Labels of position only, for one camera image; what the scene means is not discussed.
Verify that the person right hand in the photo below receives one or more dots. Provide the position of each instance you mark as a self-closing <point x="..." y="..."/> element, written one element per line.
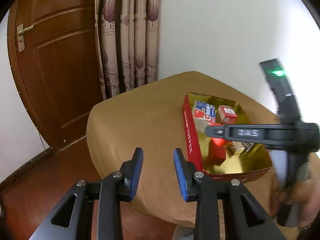
<point x="303" y="193"/>

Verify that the blue red toothpick box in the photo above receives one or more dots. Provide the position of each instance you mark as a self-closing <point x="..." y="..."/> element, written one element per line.
<point x="203" y="115"/>

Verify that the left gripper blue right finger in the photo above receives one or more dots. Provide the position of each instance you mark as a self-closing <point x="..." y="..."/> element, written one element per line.
<point x="224" y="210"/>

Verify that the brass door handle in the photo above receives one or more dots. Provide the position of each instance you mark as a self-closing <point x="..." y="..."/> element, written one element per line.
<point x="20" y="36"/>

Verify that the red rectangular block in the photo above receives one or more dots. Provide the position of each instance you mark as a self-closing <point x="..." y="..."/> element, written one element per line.
<point x="217" y="151"/>

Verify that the black white chevron box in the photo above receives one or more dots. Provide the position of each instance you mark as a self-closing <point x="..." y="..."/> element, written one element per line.
<point x="238" y="148"/>

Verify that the brown wooden door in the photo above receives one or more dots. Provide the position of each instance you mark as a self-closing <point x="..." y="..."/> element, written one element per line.
<point x="57" y="75"/>

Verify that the clear case red contents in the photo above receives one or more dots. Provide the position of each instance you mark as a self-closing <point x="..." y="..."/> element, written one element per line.
<point x="217" y="136"/>

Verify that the red gold tin box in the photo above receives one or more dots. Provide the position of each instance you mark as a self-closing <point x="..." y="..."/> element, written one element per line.
<point x="245" y="167"/>

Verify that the small red white box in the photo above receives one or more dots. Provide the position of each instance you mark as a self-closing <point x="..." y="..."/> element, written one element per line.
<point x="226" y="115"/>

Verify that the beige patterned curtain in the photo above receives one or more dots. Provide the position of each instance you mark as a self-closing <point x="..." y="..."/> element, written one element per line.
<point x="126" y="37"/>

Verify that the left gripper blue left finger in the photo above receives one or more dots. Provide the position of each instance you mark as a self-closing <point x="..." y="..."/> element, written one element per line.
<point x="72" y="217"/>

